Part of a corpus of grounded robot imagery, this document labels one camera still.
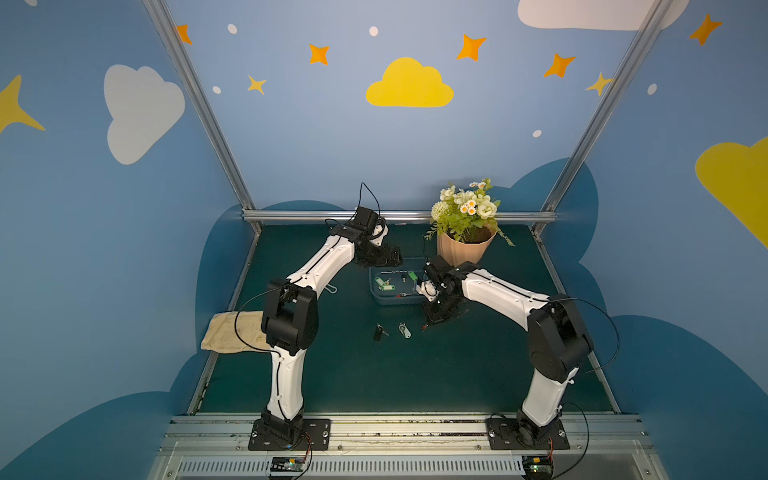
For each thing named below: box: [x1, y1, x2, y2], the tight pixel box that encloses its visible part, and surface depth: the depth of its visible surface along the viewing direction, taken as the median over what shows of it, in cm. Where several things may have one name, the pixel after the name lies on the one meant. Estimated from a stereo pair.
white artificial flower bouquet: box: [424, 178, 516, 247], surface depth 88 cm
